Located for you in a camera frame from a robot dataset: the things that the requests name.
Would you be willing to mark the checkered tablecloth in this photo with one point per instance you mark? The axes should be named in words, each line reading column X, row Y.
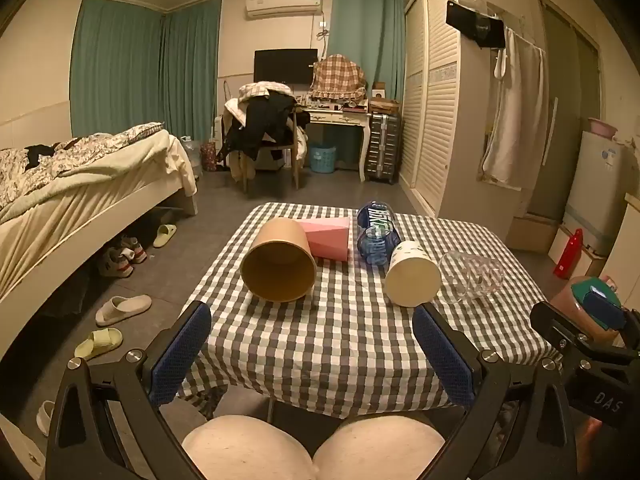
column 330, row 340

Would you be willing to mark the cardboard box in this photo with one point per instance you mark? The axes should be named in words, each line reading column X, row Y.
column 384, row 105

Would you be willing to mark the yellow-green slipper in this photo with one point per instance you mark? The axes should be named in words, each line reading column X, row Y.
column 97, row 343
column 165, row 235

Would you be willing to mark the white louvered wardrobe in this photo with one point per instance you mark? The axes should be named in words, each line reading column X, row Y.
column 435, row 105

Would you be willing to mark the red bottle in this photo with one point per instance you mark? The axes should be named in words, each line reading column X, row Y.
column 569, row 255

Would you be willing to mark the white hanging towel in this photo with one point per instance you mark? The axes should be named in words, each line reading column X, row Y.
column 515, row 115

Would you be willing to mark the dark suitcase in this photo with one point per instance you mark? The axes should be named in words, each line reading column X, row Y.
column 382, row 147

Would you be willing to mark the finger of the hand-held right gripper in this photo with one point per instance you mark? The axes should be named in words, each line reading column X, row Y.
column 604, row 307
column 565, row 325

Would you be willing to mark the small white fridge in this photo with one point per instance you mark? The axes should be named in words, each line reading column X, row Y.
column 597, row 185

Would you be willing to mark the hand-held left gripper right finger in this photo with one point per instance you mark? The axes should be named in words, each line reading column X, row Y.
column 442, row 355

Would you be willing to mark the pink box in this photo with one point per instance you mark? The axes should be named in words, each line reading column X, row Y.
column 327, row 240

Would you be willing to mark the white desk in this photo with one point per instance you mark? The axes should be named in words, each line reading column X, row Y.
column 337, row 120

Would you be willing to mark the white sneakers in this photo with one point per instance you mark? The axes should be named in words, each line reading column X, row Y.
column 120, row 257

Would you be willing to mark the clear plastic cup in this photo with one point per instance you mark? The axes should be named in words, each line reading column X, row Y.
column 472, row 277

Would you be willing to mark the narrow green curtain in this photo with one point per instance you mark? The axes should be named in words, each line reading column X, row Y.
column 367, row 35

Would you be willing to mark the black monitor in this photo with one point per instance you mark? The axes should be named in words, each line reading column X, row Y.
column 285, row 66

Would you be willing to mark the white air conditioner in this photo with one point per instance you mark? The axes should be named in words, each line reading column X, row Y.
column 282, row 5

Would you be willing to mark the white paper cup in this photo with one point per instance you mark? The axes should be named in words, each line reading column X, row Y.
column 412, row 275

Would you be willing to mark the pink round container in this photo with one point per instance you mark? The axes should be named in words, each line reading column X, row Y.
column 570, row 305

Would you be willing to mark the brown paper cup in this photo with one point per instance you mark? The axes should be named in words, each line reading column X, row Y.
column 277, row 270

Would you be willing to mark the plaid cloth cover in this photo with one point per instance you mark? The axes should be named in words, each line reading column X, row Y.
column 339, row 77

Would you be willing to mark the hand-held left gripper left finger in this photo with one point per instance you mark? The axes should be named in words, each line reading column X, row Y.
column 182, row 350

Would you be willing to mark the blue plastic basket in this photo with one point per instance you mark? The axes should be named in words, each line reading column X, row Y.
column 322, row 159

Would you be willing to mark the chair piled with clothes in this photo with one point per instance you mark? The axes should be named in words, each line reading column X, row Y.
column 262, row 125

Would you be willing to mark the green corner curtain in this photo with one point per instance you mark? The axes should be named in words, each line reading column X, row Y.
column 192, row 67

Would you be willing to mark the pink basin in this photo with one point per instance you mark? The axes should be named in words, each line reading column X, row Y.
column 602, row 127

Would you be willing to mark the red bag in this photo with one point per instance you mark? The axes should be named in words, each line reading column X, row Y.
column 209, row 156

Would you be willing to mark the clear water jug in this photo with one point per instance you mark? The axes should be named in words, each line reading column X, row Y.
column 192, row 157

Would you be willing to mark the white slipper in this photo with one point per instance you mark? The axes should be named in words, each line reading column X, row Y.
column 45, row 417
column 122, row 309

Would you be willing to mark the wide green curtain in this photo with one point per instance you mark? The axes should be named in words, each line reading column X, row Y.
column 117, row 67

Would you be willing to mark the bed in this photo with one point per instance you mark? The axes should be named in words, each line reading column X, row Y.
column 90, row 220

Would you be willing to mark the person's right leg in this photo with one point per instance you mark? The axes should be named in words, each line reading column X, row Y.
column 380, row 447

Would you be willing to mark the patterned quilt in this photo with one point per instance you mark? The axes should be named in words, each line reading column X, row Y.
column 55, row 157

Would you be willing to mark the white floor box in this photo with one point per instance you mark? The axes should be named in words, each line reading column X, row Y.
column 587, row 255

